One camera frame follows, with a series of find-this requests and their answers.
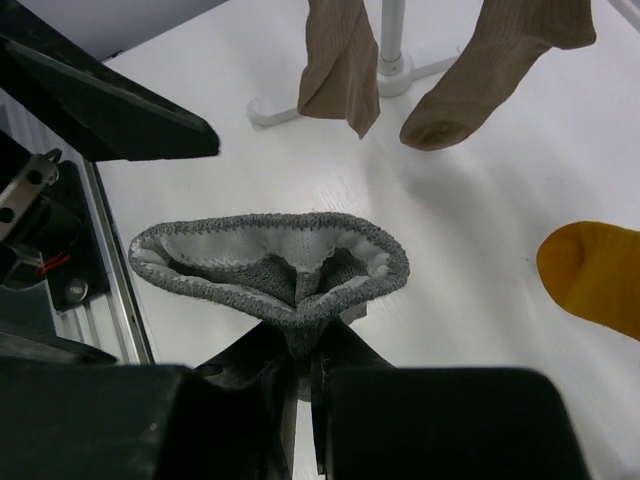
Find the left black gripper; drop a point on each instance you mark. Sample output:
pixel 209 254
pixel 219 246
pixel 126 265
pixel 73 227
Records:
pixel 100 113

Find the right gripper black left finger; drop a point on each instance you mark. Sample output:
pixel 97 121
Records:
pixel 71 411

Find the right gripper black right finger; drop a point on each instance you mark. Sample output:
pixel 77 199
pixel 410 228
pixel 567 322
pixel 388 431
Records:
pixel 372 420

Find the maroon white striped sock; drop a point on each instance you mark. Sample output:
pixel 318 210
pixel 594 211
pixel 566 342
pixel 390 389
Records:
pixel 339 81

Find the mustard brown striped sock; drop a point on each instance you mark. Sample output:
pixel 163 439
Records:
pixel 591 270

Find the white clothes drying rack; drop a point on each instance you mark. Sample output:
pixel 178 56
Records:
pixel 397 69

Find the aluminium rail frame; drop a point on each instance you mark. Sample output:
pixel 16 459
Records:
pixel 110 322

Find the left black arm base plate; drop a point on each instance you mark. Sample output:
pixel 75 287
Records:
pixel 72 262

